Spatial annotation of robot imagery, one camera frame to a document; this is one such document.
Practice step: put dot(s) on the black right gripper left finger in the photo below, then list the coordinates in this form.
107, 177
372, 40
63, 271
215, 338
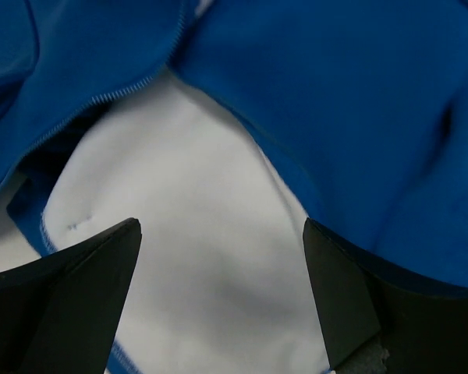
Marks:
60, 313

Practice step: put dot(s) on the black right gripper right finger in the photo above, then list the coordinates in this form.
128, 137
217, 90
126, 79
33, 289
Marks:
377, 317

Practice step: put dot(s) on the blue zip-up jacket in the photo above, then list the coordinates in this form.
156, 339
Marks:
222, 127

